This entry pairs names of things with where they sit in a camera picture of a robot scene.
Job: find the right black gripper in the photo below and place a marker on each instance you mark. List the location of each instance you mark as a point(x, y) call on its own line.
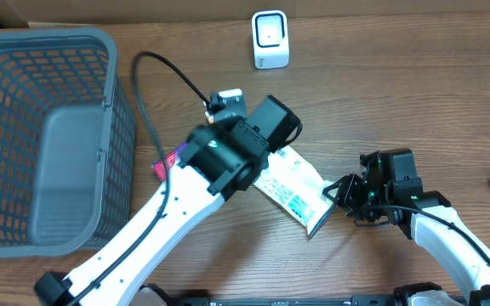
point(346, 187)

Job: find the yellow snack bag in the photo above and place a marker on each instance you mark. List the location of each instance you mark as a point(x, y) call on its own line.
point(295, 185)

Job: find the purple red snack pouch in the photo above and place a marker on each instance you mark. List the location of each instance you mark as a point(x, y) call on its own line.
point(171, 159)

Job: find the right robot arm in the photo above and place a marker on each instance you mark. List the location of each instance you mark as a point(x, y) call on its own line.
point(390, 187)

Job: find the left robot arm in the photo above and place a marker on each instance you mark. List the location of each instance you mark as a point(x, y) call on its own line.
point(219, 159)

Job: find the white barcode scanner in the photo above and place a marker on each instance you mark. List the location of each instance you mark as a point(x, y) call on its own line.
point(270, 39)

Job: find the grey plastic mesh basket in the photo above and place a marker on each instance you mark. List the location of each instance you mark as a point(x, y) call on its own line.
point(67, 133)

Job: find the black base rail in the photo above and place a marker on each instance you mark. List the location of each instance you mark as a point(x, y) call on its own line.
point(153, 295)

